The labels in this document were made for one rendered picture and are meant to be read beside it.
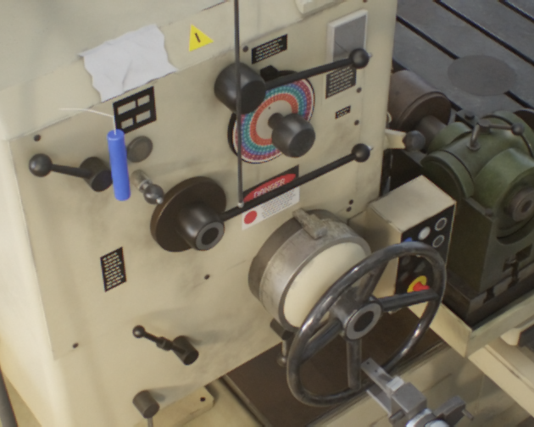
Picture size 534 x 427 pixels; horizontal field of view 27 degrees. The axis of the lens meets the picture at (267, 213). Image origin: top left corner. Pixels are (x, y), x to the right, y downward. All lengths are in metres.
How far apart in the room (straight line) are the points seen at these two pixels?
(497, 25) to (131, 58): 1.88
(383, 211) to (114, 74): 0.75
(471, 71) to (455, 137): 0.69
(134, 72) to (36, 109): 0.16
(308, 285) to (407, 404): 0.29
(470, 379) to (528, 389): 0.45
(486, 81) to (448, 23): 0.30
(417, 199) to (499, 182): 0.24
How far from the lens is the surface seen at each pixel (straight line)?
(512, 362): 2.84
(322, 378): 2.86
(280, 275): 2.05
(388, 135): 2.23
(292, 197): 2.06
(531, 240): 2.59
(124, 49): 1.70
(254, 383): 2.84
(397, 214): 2.22
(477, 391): 3.33
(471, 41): 3.33
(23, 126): 1.64
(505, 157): 2.46
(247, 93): 1.74
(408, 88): 2.62
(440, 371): 3.06
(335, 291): 1.90
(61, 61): 1.68
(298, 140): 1.83
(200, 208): 1.86
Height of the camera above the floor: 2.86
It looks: 43 degrees down
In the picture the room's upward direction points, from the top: straight up
